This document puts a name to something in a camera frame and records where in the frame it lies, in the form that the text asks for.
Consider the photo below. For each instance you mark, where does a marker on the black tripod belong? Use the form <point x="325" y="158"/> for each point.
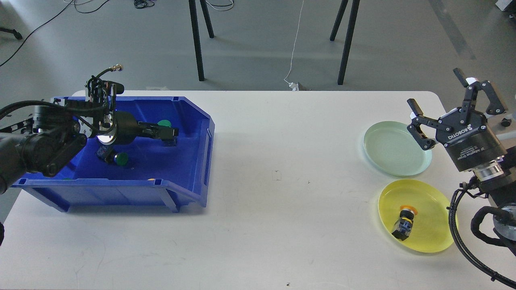
<point x="349" y="34"/>
<point x="196" y="32"/>

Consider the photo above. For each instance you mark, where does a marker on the green push button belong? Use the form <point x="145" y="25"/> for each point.
<point x="167" y="133"/>
<point x="109" y="155"/>

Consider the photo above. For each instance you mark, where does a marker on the blue plastic storage bin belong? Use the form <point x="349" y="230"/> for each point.
<point x="156" y="175"/>

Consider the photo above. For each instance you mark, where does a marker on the black tripod right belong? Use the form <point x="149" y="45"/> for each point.
<point x="349" y="34"/>

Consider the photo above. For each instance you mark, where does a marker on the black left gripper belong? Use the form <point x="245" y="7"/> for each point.
<point x="127" y="128"/>

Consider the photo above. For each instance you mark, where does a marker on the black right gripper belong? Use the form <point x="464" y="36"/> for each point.
<point x="471" y="139"/>

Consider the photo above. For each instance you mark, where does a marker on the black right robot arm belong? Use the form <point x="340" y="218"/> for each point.
<point x="496" y="181"/>

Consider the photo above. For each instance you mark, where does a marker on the yellow push button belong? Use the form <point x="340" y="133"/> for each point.
<point x="403" y="226"/>

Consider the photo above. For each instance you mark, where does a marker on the yellow plate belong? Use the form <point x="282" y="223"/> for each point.
<point x="430" y="232"/>

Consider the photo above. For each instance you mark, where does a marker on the pale green plate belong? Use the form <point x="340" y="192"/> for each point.
<point x="391" y="148"/>

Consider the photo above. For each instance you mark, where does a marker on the black tripod left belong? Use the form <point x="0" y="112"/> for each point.
<point x="196" y="32"/>

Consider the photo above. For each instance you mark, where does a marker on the green push button front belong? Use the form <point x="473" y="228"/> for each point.
<point x="109" y="155"/>

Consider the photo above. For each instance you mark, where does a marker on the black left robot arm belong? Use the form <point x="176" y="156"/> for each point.
<point x="59" y="130"/>

